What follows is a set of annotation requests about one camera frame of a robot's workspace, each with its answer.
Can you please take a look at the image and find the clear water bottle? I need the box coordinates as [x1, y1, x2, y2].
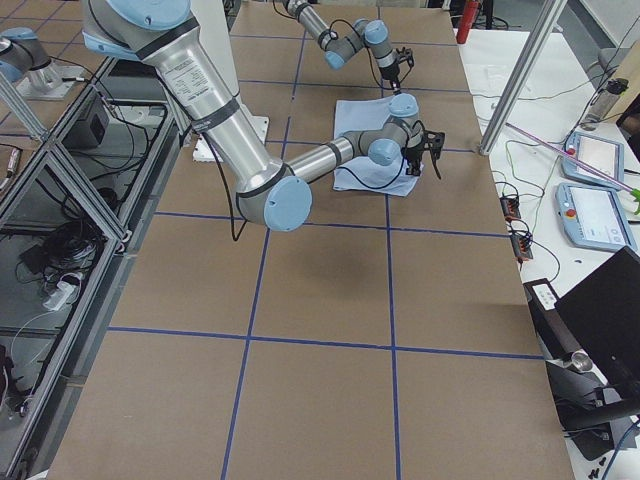
[583, 78, 629, 130]

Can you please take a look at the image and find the upper teach pendant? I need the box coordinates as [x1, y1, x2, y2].
[561, 132, 624, 190]

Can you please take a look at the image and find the lower teach pendant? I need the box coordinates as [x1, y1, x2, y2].
[555, 182, 637, 252]

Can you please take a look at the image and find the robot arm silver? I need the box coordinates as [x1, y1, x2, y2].
[82, 1, 445, 231]
[272, 1, 414, 95]

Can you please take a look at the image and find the small orange circuit board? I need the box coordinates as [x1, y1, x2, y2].
[500, 196, 521, 221]

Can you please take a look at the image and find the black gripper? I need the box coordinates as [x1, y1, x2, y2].
[377, 47, 414, 93]
[403, 130, 446, 176]

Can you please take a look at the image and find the black box with label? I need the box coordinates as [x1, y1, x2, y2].
[523, 278, 594, 374]

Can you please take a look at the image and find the purple stick green tip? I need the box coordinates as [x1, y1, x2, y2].
[505, 122, 640, 203]

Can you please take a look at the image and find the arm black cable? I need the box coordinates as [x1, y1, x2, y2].
[319, 19, 391, 89]
[197, 122, 445, 243]

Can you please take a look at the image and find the aluminium frame post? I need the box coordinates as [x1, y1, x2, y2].
[479, 0, 567, 156]

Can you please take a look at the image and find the black laptop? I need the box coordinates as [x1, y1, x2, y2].
[556, 247, 639, 398]

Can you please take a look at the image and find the brown paper table cover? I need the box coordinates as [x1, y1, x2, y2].
[49, 6, 573, 479]

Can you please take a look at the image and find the aluminium frame rack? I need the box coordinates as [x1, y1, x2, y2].
[1, 60, 184, 479]

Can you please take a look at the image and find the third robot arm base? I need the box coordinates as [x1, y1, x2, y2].
[1, 27, 84, 101]

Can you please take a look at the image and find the red bottle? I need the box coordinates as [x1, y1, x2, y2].
[456, 0, 480, 45]

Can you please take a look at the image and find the teach pendant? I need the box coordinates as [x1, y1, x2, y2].
[561, 132, 624, 190]
[555, 182, 637, 252]

